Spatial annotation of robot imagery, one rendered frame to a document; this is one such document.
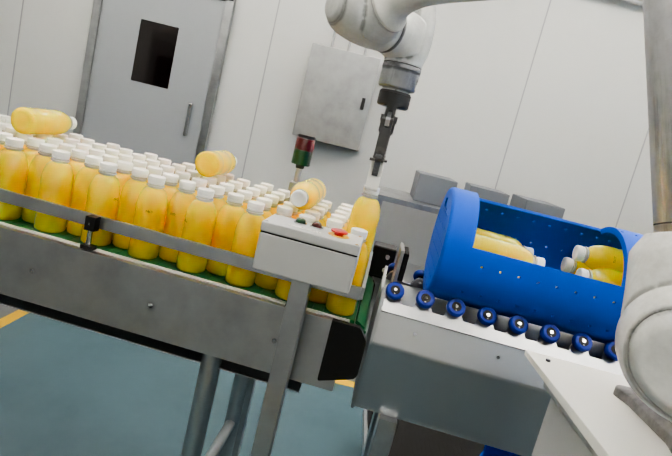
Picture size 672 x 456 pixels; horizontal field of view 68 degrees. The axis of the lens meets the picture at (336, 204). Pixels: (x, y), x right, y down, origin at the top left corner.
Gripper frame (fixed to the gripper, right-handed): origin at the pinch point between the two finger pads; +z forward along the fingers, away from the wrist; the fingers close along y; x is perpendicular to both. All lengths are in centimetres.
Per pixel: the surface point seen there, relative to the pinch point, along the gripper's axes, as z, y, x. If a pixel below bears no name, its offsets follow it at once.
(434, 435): 107, 82, -49
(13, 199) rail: 25, -12, 81
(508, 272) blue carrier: 13.5, -4.7, -34.9
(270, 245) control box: 16.4, -24.7, 15.7
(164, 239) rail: 25, -12, 43
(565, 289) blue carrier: 14, -5, -48
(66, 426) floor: 122, 40, 90
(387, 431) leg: 62, 0, -19
